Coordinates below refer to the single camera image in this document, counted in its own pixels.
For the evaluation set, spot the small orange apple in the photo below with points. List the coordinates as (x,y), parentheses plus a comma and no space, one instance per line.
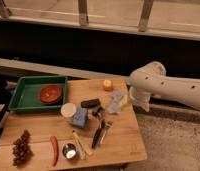
(107,85)

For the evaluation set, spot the crumpled clear plastic bag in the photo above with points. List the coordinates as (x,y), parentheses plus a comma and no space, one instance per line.
(118,101)

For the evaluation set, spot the wooden stick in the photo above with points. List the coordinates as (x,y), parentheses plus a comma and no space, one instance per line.
(83,144)

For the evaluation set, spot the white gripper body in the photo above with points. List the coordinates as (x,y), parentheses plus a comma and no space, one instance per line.
(139,98)

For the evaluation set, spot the white round lid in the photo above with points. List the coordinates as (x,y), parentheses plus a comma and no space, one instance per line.
(68,110)

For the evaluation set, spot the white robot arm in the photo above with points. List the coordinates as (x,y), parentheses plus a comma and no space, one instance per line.
(151,79)

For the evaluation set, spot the green plastic tray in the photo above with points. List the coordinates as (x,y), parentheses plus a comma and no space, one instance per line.
(25,96)

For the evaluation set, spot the black handled knife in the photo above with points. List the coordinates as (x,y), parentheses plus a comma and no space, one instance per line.
(97,134)

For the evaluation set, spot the metal fork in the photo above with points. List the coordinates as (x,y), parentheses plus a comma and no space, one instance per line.
(106,128)

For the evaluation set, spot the small metal cup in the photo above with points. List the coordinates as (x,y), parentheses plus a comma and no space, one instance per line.
(69,151)

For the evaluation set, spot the dark brown block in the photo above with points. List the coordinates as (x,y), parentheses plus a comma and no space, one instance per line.
(90,103)

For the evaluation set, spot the bunch of dark grapes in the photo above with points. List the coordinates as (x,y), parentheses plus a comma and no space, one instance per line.
(21,150)

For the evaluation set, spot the red bowl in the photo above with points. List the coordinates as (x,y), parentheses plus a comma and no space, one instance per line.
(50,94)

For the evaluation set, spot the small dark metal clip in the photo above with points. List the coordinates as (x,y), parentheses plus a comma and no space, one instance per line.
(98,112)

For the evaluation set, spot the yellow handled utensil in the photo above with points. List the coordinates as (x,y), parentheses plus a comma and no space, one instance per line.
(81,151)

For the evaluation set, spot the blue sponge block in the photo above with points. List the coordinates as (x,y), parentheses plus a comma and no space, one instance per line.
(80,118)

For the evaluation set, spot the red chili pepper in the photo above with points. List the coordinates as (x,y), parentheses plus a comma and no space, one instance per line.
(54,143)

